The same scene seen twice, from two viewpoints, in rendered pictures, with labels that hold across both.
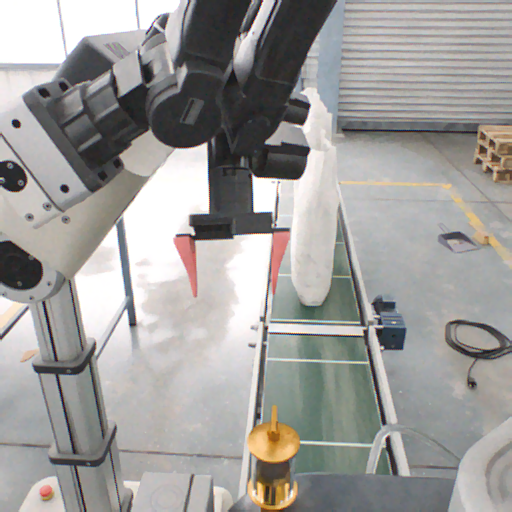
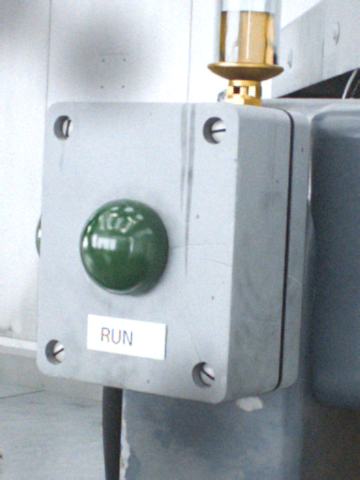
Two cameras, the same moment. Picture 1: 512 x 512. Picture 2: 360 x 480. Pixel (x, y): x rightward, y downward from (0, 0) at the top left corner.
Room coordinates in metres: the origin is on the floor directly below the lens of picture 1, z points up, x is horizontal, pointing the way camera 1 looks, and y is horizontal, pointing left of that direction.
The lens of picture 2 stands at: (-0.01, 0.40, 1.31)
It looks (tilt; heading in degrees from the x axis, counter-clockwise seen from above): 3 degrees down; 300
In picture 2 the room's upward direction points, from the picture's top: 3 degrees clockwise
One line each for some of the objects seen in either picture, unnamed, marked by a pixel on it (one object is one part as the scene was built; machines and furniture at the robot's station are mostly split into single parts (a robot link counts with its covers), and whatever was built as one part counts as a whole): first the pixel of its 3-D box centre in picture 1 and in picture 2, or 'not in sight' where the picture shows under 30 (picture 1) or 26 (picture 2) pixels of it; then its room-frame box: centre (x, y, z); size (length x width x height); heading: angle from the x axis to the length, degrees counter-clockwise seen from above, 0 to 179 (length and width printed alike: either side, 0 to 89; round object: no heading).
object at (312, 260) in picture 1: (315, 215); not in sight; (2.21, -0.27, 0.74); 0.47 x 0.22 x 0.72; 174
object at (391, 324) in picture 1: (383, 317); not in sight; (1.95, -0.57, 0.35); 0.30 x 0.15 x 0.15; 176
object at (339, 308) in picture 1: (308, 234); not in sight; (2.93, -0.33, 0.34); 2.21 x 0.39 x 0.09; 176
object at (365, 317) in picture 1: (309, 233); not in sight; (2.91, -0.32, 0.35); 2.26 x 0.48 x 0.14; 176
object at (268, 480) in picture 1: (273, 465); (247, 18); (0.20, -0.01, 1.37); 0.03 x 0.02 x 0.03; 176
